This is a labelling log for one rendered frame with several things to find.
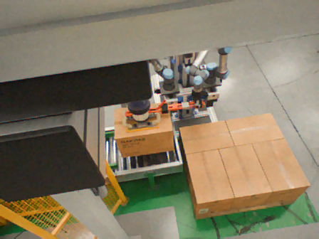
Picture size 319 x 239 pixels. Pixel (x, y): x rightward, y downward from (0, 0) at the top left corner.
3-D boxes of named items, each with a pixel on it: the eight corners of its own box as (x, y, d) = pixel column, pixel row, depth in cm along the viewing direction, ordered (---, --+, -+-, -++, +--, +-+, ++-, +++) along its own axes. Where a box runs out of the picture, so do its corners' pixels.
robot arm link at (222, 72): (218, 70, 293) (220, 33, 246) (230, 75, 287) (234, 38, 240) (213, 78, 289) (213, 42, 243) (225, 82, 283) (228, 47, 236)
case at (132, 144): (122, 158, 287) (114, 139, 255) (121, 129, 311) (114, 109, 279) (174, 150, 287) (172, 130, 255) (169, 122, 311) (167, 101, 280)
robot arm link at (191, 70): (209, 30, 250) (184, 69, 240) (219, 34, 246) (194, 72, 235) (210, 39, 260) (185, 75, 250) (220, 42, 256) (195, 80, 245)
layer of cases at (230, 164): (196, 215, 295) (197, 203, 263) (179, 144, 355) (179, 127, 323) (297, 199, 297) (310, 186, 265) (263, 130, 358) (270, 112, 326)
